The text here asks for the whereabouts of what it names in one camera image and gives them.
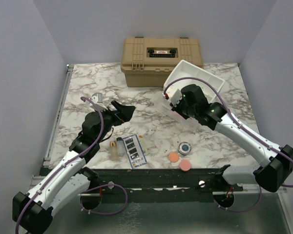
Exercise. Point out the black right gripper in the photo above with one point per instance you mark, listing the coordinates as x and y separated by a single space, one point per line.
177 108

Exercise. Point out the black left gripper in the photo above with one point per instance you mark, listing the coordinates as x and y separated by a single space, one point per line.
124 116

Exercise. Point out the clear plastic drawer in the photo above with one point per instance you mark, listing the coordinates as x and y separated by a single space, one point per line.
162 106

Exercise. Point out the white plastic drawer organizer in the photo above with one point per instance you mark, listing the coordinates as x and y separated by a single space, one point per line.
187 69

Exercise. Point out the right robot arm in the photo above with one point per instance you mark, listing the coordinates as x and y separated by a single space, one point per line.
274 163

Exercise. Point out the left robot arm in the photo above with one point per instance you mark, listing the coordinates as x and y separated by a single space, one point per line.
35 209

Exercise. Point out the orange round makeup sponge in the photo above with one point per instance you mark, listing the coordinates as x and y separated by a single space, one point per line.
173 157

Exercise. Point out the pink round makeup sponge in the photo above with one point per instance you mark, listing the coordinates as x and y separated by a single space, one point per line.
185 165

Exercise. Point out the gold cap lotion bottle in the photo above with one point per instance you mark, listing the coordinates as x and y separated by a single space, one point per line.
113 148

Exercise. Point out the tan plastic toolbox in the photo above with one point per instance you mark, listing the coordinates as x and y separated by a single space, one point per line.
142 71

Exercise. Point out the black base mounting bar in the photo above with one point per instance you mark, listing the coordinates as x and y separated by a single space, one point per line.
160 186

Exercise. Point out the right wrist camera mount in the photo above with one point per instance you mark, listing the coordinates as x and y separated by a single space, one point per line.
173 94

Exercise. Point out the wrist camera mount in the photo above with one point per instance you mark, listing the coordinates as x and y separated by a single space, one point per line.
173 94
97 99

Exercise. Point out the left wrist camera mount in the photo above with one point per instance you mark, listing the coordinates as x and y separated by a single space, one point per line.
97 99

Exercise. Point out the black toolbox handle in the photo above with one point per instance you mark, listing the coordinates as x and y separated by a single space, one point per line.
162 53

